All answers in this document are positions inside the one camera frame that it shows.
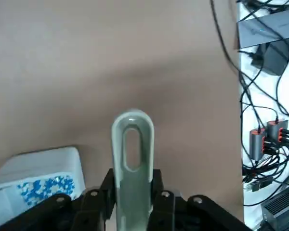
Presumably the pile of blue capsule shells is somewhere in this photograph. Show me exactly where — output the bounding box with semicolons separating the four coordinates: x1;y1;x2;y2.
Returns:
16;175;76;208

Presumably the grey-green plastic dustpan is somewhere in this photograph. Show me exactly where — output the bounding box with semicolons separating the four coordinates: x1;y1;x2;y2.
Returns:
111;108;156;231

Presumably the black power adapter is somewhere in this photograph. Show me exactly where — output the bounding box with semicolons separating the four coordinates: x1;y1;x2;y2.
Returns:
251;42;289;77

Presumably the thick black cable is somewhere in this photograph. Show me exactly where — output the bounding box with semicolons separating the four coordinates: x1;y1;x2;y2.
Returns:
210;0;241;73

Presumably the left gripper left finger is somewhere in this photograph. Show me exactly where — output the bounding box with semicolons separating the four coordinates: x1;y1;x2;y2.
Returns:
0;168;118;231

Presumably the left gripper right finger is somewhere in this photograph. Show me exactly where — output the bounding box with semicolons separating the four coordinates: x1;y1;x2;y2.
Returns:
147;169;254;231

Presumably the white trash can with lid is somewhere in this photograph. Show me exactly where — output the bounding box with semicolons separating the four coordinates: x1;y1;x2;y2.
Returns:
0;144;87;228

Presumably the flat grey device box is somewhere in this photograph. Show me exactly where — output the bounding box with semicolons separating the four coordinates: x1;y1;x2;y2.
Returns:
236;9;289;51

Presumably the grey hub with orange ports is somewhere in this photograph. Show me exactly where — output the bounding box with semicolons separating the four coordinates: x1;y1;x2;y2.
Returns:
265;119;289;146
249;127;268;161

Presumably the dark finned metal box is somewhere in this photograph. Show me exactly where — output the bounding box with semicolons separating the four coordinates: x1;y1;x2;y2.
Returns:
260;184;289;231

